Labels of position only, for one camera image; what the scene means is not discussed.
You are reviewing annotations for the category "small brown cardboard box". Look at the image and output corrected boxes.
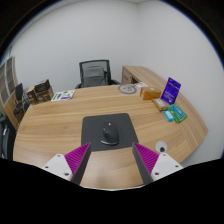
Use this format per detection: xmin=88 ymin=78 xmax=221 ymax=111
xmin=25 ymin=86 xmax=38 ymax=105

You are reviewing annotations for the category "white printed leaflet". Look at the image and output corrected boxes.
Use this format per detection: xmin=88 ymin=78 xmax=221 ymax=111
xmin=50 ymin=89 xmax=76 ymax=102

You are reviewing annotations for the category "green packet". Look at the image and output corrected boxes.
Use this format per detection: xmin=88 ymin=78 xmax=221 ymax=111
xmin=167 ymin=103 xmax=188 ymax=124

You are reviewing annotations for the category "orange-brown cardboard box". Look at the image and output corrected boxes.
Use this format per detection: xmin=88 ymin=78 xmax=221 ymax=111
xmin=139 ymin=86 xmax=162 ymax=101

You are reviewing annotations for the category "black mesh office chair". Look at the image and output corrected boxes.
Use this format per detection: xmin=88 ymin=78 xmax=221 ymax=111
xmin=74 ymin=59 xmax=121 ymax=89

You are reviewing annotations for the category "black visitor chair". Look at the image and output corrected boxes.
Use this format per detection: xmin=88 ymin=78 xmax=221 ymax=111
xmin=13 ymin=82 xmax=32 ymax=116

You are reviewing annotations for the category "round grey printed disc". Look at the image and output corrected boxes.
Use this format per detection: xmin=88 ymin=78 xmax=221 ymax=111
xmin=117 ymin=83 xmax=138 ymax=95

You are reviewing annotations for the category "blue packet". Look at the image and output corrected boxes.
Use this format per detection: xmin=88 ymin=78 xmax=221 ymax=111
xmin=163 ymin=110 xmax=175 ymax=123

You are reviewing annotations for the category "small tan box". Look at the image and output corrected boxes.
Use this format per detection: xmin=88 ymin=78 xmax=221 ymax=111
xmin=152 ymin=98 xmax=169 ymax=112

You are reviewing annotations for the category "black computer mouse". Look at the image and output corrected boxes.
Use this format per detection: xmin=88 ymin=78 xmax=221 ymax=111
xmin=100 ymin=121 xmax=120 ymax=147

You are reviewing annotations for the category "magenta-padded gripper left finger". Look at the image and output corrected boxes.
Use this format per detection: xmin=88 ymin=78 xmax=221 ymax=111
xmin=40 ymin=142 xmax=92 ymax=185

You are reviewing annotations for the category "purple card package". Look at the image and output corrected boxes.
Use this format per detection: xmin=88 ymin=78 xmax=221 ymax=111
xmin=160 ymin=77 xmax=182 ymax=106

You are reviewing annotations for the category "dark grey mouse pad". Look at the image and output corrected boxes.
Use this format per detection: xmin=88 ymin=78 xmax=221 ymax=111
xmin=80 ymin=112 xmax=140 ymax=153

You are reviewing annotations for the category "small white round cap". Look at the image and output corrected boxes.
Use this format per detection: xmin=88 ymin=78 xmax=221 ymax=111
xmin=155 ymin=140 xmax=169 ymax=154

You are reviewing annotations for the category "large open brown cardboard box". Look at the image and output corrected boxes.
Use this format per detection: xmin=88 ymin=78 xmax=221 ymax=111
xmin=33 ymin=78 xmax=55 ymax=104

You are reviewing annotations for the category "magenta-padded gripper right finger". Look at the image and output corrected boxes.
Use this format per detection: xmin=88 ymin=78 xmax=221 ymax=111
xmin=131 ymin=142 xmax=184 ymax=185

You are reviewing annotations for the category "wooden side desk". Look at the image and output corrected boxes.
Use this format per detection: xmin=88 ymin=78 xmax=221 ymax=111
xmin=120 ymin=65 xmax=174 ymax=88

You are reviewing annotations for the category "wooden shelf unit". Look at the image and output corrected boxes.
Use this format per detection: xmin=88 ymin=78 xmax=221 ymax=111
xmin=0 ymin=55 xmax=21 ymax=129

